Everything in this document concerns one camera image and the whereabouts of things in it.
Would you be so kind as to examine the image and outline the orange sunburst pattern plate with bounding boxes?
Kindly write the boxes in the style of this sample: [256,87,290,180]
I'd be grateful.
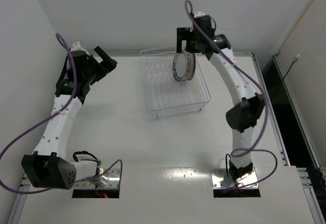
[188,53,196,80]

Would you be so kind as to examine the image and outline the grey rimmed white plate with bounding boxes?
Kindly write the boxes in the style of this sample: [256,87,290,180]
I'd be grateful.
[183,53,192,81]

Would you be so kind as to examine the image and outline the dark green rimmed plate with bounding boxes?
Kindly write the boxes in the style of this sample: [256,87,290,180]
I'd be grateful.
[172,51,188,82]

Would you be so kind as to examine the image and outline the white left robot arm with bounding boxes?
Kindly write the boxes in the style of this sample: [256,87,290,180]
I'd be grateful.
[21,41,117,189]

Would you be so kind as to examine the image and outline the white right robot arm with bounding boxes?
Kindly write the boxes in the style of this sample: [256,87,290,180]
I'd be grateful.
[177,12,265,181]

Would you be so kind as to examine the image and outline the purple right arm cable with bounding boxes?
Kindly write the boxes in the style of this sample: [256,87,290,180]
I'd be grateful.
[184,0,278,191]

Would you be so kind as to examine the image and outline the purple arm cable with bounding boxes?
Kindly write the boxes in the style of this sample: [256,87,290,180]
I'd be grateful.
[0,33,123,195]
[184,0,278,191]

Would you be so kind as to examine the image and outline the clear wire dish rack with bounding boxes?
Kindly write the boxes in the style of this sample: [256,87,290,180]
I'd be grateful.
[140,46,211,118]

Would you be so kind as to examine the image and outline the black cable white plug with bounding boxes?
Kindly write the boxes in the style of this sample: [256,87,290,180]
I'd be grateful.
[270,54,301,102]

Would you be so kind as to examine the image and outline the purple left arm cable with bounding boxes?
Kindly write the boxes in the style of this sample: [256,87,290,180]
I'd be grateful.
[0,33,123,195]

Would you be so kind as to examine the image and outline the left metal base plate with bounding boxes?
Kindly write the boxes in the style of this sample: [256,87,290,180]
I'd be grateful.
[73,168,121,190]

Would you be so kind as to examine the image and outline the metal base plate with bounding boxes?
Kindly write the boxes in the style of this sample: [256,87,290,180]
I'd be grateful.
[73,168,121,190]
[211,168,259,190]

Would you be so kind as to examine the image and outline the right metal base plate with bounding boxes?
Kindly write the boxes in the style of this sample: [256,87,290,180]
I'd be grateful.
[211,168,259,190]

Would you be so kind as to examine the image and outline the aluminium frame rail right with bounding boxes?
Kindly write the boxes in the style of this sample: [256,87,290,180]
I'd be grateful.
[252,56,325,223]

